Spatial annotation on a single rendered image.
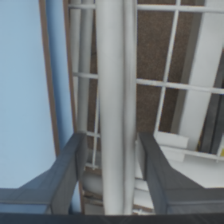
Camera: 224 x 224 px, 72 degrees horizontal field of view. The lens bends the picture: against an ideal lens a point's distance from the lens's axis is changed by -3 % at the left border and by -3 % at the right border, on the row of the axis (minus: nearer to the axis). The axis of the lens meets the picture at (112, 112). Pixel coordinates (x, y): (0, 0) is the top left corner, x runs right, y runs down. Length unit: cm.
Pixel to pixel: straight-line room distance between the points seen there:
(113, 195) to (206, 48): 20
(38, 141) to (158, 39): 59
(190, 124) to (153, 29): 51
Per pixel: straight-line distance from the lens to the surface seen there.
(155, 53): 67
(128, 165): 18
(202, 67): 23
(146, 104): 68
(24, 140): 18
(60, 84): 17
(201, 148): 40
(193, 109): 23
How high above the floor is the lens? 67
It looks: 70 degrees down
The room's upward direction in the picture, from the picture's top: 137 degrees counter-clockwise
